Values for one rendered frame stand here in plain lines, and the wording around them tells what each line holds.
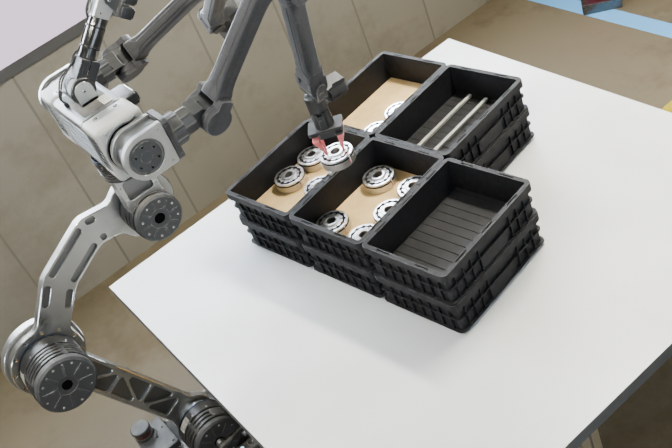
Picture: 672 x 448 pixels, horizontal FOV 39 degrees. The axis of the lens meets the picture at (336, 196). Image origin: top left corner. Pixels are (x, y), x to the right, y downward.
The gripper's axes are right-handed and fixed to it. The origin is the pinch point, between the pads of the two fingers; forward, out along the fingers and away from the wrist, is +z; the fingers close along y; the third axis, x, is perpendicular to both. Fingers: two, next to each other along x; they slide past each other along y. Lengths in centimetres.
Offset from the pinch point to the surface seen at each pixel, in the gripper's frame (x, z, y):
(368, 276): 28.1, 25.6, -1.0
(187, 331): 20, 36, 60
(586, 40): -188, 102, -99
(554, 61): -177, 103, -81
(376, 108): -50, 22, -9
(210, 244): -18, 35, 55
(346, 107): -51, 18, 1
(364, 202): -1.3, 22.3, -2.1
